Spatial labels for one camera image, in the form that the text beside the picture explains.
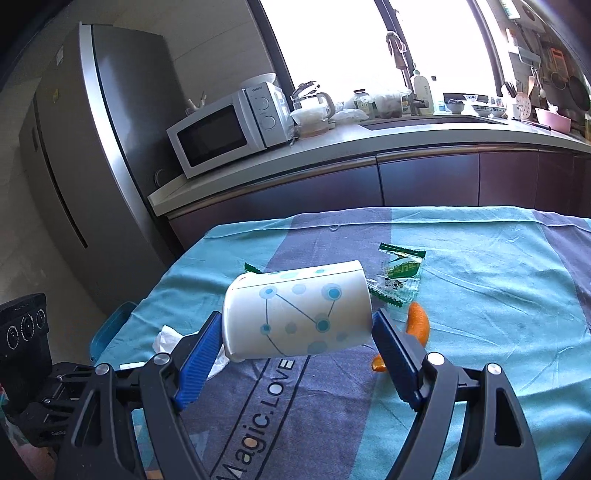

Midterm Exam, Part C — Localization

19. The white plastic bag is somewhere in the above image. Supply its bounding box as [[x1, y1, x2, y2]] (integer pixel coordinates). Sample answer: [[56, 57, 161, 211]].
[[332, 107, 370, 123]]

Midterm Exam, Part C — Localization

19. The black frying pan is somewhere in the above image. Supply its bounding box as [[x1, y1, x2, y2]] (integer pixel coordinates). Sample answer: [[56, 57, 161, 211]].
[[567, 74, 591, 109]]

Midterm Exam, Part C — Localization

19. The white soap bottle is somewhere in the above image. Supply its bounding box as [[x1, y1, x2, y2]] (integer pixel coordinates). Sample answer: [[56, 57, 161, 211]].
[[412, 69, 435, 116]]

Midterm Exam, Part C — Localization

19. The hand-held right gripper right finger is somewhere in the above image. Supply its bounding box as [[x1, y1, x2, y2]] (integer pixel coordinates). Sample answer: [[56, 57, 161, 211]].
[[372, 308, 543, 480]]

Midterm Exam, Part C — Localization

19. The white dotted paper cup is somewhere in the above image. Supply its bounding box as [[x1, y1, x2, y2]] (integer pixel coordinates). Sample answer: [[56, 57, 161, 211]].
[[222, 260, 374, 363]]

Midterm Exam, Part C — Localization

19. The white microwave oven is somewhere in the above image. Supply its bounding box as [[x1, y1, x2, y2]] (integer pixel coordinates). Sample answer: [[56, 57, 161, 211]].
[[166, 82, 293, 180]]

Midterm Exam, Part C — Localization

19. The clear bag with dark contents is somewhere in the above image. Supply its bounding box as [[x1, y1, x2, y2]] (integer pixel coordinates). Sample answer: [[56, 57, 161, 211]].
[[372, 90, 411, 118]]

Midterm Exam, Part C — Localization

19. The kitchen window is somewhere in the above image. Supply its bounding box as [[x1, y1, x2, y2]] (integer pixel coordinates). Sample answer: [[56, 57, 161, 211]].
[[252, 0, 509, 100]]

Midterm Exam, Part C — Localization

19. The glass kettle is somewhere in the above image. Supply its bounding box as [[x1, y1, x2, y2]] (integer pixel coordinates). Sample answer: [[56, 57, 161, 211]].
[[290, 80, 335, 121]]

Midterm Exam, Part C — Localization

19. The grey steel refrigerator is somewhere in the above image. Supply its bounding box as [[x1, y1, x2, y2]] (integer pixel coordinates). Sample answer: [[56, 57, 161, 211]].
[[18, 23, 185, 315]]

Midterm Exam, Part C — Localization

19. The dark brown base cabinet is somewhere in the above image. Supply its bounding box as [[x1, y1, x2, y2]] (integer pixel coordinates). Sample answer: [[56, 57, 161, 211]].
[[168, 148, 591, 259]]

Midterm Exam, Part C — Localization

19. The crumpled white tissue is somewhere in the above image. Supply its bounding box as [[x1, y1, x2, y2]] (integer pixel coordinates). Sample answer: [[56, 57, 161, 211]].
[[152, 325, 229, 381]]

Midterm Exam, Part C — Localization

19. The blue plastic bin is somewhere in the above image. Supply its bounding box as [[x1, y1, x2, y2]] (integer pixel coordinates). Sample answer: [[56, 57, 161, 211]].
[[90, 301, 138, 365]]

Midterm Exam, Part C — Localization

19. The curved orange peel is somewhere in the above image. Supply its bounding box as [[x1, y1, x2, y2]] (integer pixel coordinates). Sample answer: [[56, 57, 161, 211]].
[[405, 302, 431, 346]]

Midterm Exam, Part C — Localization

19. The teal and purple tablecloth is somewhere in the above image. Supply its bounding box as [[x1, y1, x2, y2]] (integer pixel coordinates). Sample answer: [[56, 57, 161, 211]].
[[95, 206, 591, 480]]

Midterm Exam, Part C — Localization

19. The green clear snack wrapper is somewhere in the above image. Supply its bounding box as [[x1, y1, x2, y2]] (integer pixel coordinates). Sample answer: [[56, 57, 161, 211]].
[[367, 243, 426, 308]]

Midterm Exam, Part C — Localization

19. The beige kitchen countertop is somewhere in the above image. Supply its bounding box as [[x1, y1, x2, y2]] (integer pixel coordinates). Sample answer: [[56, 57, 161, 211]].
[[148, 113, 591, 217]]

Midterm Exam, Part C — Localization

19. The pink bowl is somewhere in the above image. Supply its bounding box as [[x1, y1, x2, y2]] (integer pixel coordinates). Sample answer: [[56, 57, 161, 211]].
[[536, 106, 573, 132]]

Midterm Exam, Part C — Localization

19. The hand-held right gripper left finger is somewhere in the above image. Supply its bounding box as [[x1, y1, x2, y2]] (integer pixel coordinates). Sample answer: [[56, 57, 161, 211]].
[[55, 311, 223, 480]]

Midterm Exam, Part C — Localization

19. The steel kitchen faucet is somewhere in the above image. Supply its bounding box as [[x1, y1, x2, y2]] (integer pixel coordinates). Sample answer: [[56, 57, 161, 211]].
[[385, 32, 419, 116]]

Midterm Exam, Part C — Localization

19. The white utensil holder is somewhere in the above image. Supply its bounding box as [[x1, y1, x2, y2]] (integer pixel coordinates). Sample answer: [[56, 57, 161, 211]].
[[503, 80, 532, 120]]

